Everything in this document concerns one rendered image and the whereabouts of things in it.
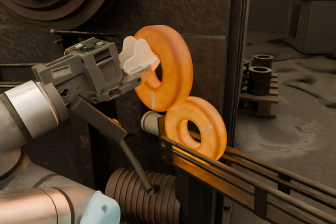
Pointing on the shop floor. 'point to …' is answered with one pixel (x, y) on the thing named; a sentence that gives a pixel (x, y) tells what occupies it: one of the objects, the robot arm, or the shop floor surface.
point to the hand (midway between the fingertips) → (157, 58)
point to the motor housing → (144, 198)
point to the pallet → (259, 86)
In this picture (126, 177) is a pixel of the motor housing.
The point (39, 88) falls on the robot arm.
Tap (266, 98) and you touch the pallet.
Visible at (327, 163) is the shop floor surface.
